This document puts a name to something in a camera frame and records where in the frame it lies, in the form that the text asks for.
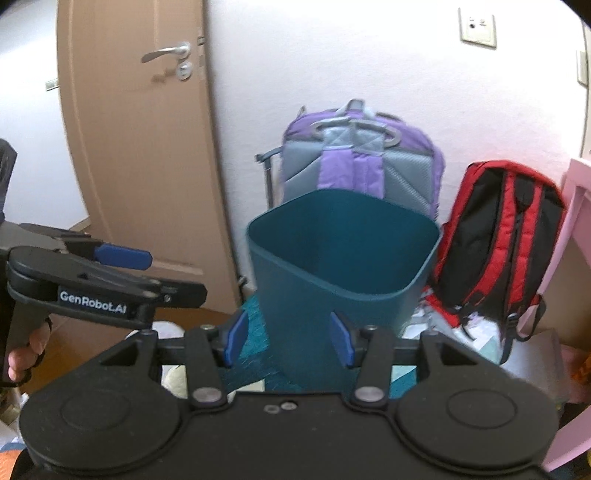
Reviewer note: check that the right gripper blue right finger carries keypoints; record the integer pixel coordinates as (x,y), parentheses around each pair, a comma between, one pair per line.
(342,340)

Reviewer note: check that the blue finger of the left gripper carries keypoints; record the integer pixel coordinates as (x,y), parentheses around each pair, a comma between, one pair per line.
(122,257)

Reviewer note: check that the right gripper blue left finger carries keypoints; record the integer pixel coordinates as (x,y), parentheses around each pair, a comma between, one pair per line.
(234,337)

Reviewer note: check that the teal plastic trash bin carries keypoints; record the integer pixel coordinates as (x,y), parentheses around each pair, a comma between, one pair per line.
(338,251)

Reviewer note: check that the left hand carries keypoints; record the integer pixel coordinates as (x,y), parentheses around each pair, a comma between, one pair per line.
(21,360)

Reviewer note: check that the red black backpack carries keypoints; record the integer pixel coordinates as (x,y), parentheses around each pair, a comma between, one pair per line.
(497,246)

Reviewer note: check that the beige wooden door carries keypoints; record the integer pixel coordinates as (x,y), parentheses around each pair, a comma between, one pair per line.
(142,142)

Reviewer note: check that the purple grey backpack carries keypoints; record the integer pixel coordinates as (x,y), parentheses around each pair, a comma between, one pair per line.
(357,149)

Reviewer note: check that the black trolley handle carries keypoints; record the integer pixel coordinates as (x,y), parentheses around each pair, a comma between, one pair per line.
(265,160)

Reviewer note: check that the silver door handle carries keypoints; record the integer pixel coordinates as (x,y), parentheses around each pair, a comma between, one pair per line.
(181,52)

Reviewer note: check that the white wall socket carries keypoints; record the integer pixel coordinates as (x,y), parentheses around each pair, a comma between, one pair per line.
(477,28)

